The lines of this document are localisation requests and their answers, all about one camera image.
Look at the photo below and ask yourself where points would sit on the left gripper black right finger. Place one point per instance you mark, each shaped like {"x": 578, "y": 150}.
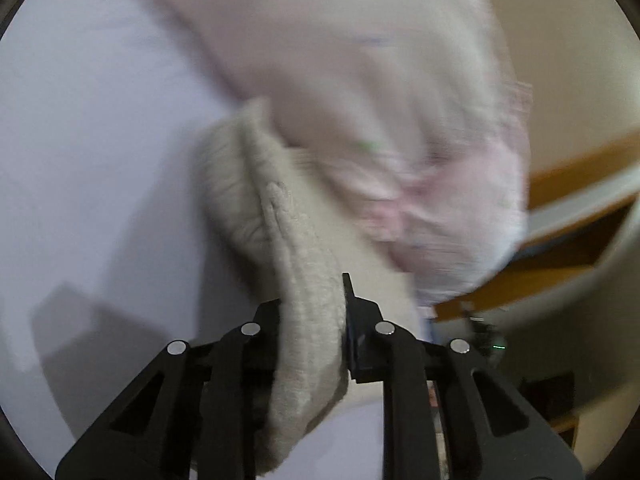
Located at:
{"x": 450, "y": 393}

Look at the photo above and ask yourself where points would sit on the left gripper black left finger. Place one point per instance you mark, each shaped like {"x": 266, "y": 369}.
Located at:
{"x": 191, "y": 408}

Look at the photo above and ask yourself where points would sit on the lavender bed sheet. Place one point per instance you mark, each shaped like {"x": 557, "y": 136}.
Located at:
{"x": 108, "y": 252}

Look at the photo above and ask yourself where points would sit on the beige cable-knit sweater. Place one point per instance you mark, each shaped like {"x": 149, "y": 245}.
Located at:
{"x": 276, "y": 210}

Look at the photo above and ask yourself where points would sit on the wooden headboard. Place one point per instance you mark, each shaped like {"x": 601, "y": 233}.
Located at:
{"x": 579, "y": 209}

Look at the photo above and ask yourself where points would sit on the pink floral pillow left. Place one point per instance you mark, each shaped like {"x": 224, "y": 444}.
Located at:
{"x": 411, "y": 110}

